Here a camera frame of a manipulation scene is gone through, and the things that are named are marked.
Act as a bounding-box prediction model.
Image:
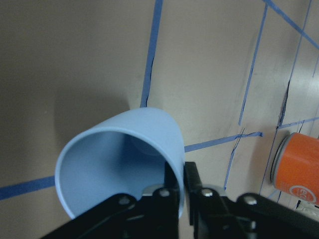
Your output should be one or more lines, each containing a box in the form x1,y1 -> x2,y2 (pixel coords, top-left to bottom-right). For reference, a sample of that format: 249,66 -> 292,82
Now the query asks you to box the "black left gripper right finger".
184,162 -> 234,239

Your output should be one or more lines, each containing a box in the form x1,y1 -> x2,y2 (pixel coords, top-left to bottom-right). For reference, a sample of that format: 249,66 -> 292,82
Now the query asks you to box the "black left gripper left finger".
142,162 -> 179,239

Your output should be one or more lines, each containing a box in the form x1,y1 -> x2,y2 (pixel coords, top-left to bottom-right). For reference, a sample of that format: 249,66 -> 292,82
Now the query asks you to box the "light blue plastic cup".
55,107 -> 185,218

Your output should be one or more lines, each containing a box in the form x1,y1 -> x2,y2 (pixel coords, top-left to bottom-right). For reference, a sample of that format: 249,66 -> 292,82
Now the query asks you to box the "orange canister with grey lid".
270,132 -> 319,206

